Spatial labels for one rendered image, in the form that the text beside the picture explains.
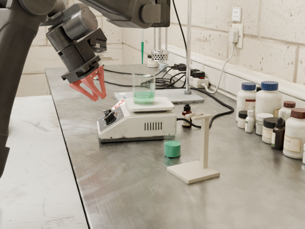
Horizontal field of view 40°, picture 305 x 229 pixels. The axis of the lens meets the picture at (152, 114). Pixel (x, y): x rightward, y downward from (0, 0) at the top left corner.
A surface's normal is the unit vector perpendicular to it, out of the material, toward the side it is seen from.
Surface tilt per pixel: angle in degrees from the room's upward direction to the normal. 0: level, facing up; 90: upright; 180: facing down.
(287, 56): 90
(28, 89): 90
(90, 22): 64
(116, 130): 90
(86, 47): 70
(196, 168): 0
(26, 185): 0
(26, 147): 0
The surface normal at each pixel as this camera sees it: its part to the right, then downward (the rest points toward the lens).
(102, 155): 0.00, -0.97
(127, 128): 0.17, 0.26
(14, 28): 0.66, 0.36
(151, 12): 0.77, 0.17
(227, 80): -0.96, 0.07
